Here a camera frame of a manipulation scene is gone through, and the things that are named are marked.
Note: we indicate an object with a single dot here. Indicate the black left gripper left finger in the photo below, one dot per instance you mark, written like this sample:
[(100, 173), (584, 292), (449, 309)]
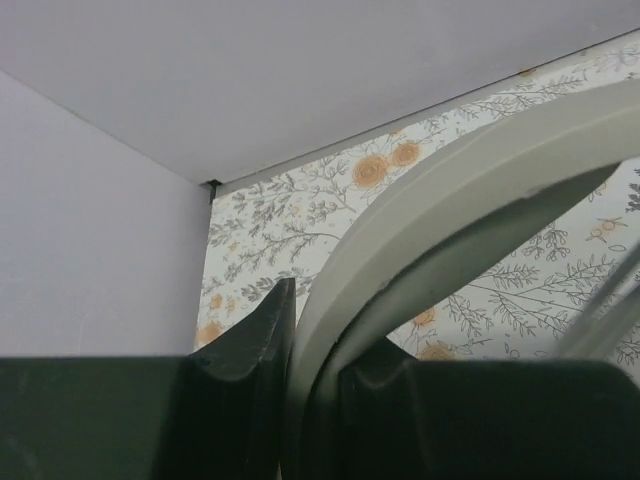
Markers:
[(212, 414)]

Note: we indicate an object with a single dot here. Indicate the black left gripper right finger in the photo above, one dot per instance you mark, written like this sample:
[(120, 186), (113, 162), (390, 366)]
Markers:
[(405, 418)]

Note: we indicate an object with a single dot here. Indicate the white grey headphones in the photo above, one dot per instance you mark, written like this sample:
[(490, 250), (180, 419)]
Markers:
[(436, 229)]

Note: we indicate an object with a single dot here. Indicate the floral patterned table mat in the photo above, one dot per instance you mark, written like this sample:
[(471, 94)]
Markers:
[(287, 226)]

